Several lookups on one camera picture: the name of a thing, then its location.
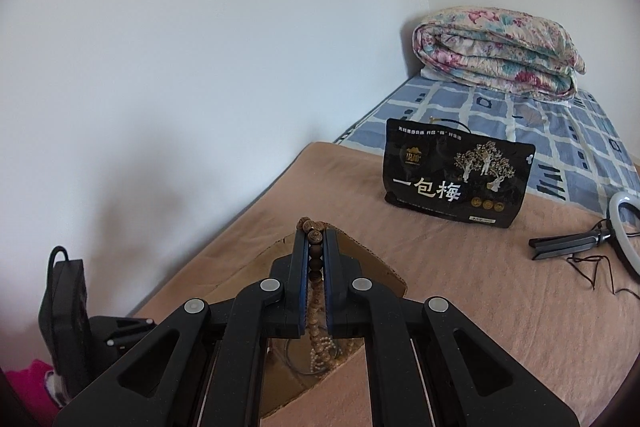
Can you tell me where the white ring light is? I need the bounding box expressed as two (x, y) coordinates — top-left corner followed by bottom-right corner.
(606, 192), (640, 279)

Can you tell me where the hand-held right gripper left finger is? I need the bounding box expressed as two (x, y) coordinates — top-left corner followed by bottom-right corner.
(52, 229), (310, 427)

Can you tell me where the brown wooden bead necklace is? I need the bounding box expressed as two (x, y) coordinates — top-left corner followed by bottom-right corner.
(297, 217), (342, 370)

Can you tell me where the black printed snack bag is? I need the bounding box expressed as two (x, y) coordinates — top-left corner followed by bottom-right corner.
(382, 117), (536, 230)

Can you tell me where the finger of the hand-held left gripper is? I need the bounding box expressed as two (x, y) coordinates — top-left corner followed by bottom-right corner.
(90, 316), (157, 370)

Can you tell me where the brown fleece blanket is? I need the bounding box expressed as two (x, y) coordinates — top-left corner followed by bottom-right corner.
(125, 141), (640, 427)

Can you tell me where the blue plaid bed sheet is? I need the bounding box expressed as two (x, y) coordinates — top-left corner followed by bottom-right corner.
(334, 74), (640, 214)

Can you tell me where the black folded tripod stand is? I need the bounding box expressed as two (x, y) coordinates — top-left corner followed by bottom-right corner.
(529, 229), (613, 263)

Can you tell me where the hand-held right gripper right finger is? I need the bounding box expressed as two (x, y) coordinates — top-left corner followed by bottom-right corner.
(324, 229), (596, 427)

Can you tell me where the thin metal bangle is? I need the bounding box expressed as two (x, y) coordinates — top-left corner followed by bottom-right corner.
(285, 337), (321, 376)

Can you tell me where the black ring light cable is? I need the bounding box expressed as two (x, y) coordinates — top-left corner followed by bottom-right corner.
(565, 252), (640, 300)

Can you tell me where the pink cloth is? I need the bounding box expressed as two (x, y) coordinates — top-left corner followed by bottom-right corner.
(17, 359), (66, 408)

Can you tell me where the folded floral quilt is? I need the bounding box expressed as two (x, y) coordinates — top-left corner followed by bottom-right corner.
(411, 8), (587, 100)

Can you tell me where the cardboard box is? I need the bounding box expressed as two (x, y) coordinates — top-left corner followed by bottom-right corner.
(197, 229), (408, 422)

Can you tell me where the white pearl necklace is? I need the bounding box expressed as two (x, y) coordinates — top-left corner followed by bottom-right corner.
(308, 334), (337, 374)

